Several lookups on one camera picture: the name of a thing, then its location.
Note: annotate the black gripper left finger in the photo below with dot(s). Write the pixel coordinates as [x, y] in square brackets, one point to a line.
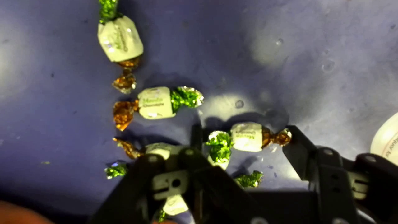
[206, 194]

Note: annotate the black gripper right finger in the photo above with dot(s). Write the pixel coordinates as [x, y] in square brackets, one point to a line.
[343, 190]

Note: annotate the translucent plastic cup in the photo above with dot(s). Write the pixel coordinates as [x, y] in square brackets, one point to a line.
[387, 138]

